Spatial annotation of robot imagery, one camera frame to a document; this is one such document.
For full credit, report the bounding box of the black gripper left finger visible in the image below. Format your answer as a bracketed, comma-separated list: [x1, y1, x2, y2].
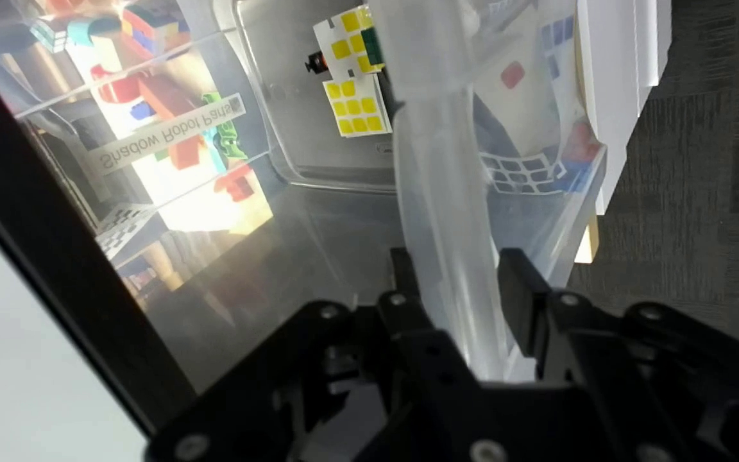
[287, 247, 485, 408]

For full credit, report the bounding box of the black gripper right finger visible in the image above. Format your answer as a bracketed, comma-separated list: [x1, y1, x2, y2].
[495, 247, 732, 392]

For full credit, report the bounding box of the clear plastic storage container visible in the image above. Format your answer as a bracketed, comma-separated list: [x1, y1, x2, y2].
[0, 0, 673, 387]

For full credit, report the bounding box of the white box with blue squares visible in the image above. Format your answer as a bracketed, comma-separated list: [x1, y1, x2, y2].
[469, 14, 603, 200]

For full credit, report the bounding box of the yellow white Rubik's cube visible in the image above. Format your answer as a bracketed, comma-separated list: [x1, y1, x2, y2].
[311, 5, 395, 140]

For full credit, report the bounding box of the white counter with wooden top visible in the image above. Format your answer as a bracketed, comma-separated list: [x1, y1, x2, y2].
[573, 0, 677, 266]

